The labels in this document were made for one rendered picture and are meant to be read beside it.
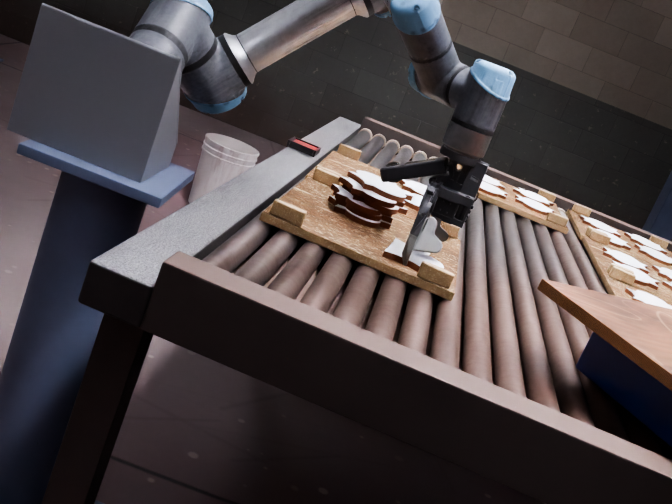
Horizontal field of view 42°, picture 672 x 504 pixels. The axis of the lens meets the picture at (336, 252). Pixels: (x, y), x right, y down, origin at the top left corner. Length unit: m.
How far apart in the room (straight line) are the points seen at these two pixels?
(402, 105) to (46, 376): 5.53
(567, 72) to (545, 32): 0.35
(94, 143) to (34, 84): 0.15
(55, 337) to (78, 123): 0.42
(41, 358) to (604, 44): 5.95
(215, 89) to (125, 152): 0.28
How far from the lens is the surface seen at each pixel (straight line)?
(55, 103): 1.67
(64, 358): 1.82
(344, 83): 7.07
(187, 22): 1.75
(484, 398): 1.06
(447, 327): 1.34
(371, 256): 1.47
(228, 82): 1.83
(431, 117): 7.09
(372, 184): 1.68
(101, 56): 1.64
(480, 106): 1.47
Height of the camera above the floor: 1.32
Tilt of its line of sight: 16 degrees down
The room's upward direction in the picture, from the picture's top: 22 degrees clockwise
